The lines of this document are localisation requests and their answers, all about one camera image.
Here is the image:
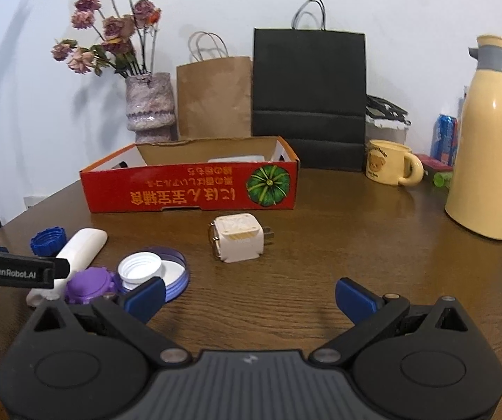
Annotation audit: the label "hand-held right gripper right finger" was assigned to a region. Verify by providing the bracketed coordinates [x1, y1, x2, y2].
[310, 277, 470, 366]

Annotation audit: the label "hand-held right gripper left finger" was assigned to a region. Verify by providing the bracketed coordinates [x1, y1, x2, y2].
[32, 276, 192, 366]

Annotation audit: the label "white bottle cap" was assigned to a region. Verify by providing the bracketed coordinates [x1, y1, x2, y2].
[117, 251, 163, 290]

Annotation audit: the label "large blue jar lid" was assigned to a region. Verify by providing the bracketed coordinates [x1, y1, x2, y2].
[117, 247, 189, 303]

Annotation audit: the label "blue ridged bottle cap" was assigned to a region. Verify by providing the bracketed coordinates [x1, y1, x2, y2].
[30, 226, 68, 257]

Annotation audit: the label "purple round lid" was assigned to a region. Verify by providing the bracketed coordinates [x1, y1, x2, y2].
[66, 266, 123, 305]

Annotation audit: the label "white oblong plastic case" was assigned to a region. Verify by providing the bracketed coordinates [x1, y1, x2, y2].
[26, 227, 108, 309]

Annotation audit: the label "white cube charger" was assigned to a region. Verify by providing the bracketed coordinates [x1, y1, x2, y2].
[208, 213, 274, 264]

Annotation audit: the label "red cardboard box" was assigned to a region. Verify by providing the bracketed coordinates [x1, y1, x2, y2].
[80, 135, 301, 214]

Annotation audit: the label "white board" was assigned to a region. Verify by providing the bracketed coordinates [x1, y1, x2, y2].
[22, 194, 55, 211]

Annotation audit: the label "yellow bear mug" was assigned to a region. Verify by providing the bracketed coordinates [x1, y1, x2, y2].
[365, 139, 425, 187]

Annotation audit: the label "small red box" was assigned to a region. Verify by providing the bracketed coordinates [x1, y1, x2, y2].
[414, 153, 453, 180]

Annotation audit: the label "clear container with black lid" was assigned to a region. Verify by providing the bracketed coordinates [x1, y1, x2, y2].
[366, 95, 412, 145]

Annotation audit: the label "blue drink can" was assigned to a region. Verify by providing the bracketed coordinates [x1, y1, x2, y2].
[430, 113, 459, 165]

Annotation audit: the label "yellow thermos jug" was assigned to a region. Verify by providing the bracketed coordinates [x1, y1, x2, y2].
[445, 34, 502, 241]

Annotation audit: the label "pink mottled ceramic vase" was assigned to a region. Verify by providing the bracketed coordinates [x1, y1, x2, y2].
[125, 72, 177, 144]

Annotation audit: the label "brown paper bag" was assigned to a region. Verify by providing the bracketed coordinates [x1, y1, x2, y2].
[176, 31, 253, 141]

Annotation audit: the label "black paper bag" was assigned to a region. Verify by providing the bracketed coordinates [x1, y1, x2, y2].
[251, 0, 367, 173]

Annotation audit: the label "dried pink flowers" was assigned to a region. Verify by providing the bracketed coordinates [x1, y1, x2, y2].
[50, 0, 163, 77]

